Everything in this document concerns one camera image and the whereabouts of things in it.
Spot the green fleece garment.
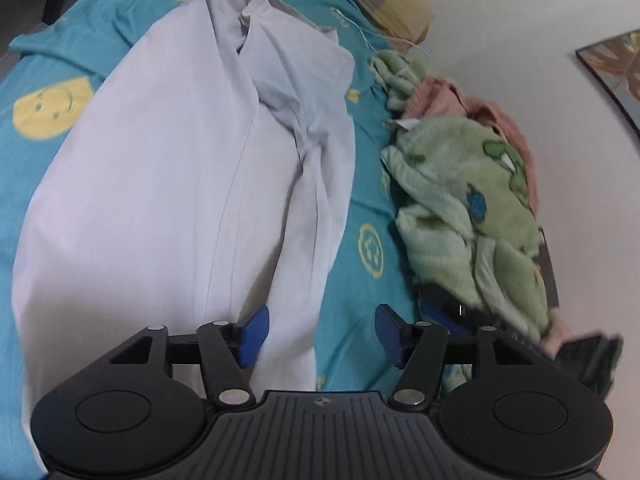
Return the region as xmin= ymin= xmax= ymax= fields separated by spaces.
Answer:
xmin=372 ymin=50 xmax=552 ymax=347

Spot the framed wall picture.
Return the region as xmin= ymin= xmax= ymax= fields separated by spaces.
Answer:
xmin=575 ymin=30 xmax=640 ymax=142

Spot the teal smiley print bed sheet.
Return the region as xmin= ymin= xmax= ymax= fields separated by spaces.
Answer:
xmin=0 ymin=0 xmax=473 ymax=480

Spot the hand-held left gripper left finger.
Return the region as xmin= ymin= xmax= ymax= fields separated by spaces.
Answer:
xmin=107 ymin=306 xmax=271 ymax=407

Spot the dark blue cloth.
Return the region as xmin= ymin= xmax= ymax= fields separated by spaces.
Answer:
xmin=416 ymin=284 xmax=503 ymax=337

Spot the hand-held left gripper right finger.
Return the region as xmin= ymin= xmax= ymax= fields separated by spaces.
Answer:
xmin=374 ymin=303 xmax=542 ymax=409

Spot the pink fleece garment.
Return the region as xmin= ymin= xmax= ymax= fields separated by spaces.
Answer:
xmin=402 ymin=76 xmax=541 ymax=217

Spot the white shirt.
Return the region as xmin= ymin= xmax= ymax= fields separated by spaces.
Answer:
xmin=11 ymin=0 xmax=357 ymax=474

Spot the white cord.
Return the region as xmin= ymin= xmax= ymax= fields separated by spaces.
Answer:
xmin=345 ymin=9 xmax=432 ymax=63

